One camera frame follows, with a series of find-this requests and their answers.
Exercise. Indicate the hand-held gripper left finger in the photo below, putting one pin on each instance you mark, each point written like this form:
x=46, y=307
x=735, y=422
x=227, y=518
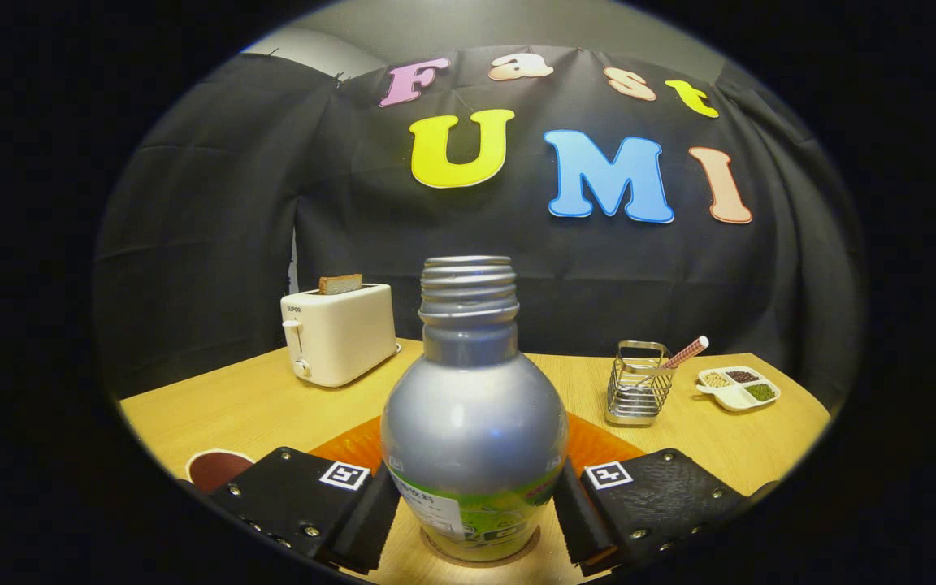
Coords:
x=366, y=524

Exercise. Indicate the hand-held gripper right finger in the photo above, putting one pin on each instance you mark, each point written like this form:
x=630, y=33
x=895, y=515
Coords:
x=586, y=524

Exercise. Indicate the round cork coaster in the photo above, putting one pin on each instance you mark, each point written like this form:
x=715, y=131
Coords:
x=533, y=546

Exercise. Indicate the silver juice bottle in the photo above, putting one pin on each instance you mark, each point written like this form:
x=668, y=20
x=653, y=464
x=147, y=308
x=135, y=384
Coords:
x=476, y=422

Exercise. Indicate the wooden table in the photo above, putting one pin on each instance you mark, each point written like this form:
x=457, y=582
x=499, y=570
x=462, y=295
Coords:
x=273, y=406

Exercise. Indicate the white toaster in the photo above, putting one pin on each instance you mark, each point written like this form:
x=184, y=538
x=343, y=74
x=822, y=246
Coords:
x=346, y=337

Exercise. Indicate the red striped straw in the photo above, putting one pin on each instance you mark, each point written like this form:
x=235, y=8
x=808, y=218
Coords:
x=687, y=353

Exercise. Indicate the white divided seed dish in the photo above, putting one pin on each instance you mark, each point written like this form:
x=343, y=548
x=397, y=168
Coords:
x=736, y=390

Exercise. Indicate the bread slice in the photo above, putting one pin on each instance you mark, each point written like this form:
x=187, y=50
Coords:
x=341, y=284

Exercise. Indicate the black backdrop cloth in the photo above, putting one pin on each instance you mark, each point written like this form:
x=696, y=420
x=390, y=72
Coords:
x=216, y=244

